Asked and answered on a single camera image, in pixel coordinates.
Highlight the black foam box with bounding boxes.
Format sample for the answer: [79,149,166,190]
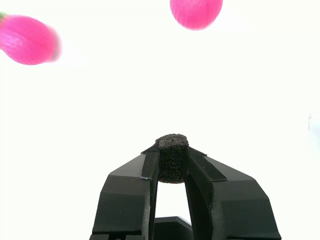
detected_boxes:
[155,133,190,185]

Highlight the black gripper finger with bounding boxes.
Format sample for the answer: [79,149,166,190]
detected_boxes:
[183,145,282,240]
[89,144,161,240]

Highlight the pink toy with green stem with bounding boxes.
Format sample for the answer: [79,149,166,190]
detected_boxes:
[0,11,62,66]

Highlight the pink ball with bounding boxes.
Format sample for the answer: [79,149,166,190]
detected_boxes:
[169,0,224,31]

